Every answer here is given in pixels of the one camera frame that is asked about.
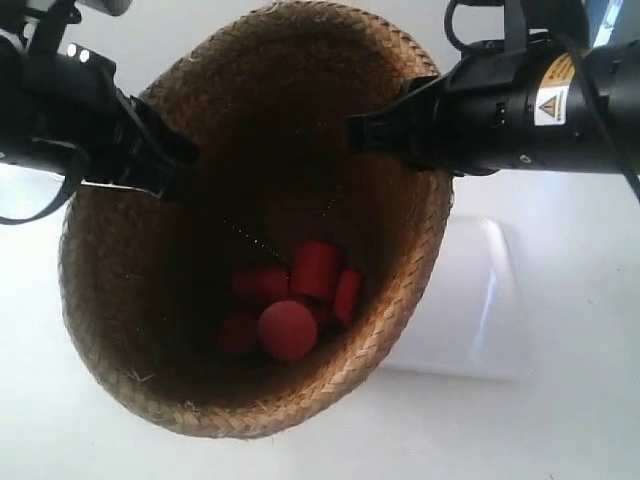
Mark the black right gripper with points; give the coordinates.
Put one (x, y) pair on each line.
(497, 112)

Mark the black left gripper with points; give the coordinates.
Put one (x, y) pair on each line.
(63, 111)

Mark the white plastic tray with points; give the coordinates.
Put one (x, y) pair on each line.
(471, 321)

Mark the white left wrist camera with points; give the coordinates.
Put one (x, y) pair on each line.
(114, 8)

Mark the brown woven basket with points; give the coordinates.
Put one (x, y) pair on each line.
(145, 283)

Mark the red cylinder front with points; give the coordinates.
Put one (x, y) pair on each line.
(287, 330)

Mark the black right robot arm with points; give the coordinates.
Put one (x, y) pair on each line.
(588, 152)

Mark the dark red oval object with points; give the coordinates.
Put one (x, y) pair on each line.
(347, 295)

